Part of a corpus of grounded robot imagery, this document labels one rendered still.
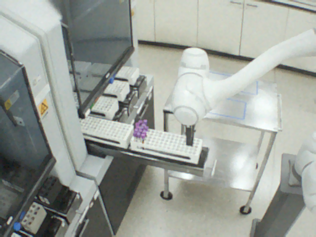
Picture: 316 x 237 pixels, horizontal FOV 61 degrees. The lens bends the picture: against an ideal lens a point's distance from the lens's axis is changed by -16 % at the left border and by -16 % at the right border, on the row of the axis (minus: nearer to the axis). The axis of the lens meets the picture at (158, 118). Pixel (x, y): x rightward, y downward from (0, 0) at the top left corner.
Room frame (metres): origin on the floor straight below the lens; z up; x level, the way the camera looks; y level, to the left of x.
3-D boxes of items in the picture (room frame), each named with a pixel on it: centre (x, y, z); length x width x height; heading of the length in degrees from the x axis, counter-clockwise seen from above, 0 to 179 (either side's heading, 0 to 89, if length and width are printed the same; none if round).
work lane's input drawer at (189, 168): (0.99, 0.10, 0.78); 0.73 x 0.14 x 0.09; 72
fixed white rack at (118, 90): (1.38, 0.30, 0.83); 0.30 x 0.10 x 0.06; 72
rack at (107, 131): (1.04, 0.27, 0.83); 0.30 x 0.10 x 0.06; 72
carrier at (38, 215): (0.53, 0.48, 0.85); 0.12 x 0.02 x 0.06; 162
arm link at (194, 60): (0.90, -0.13, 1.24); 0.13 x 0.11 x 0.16; 168
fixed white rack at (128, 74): (1.52, 0.26, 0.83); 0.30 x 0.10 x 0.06; 72
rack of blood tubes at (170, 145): (0.94, -0.03, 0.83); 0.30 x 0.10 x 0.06; 72
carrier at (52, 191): (0.68, 0.43, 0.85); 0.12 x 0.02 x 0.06; 162
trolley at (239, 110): (1.33, -0.38, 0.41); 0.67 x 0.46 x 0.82; 72
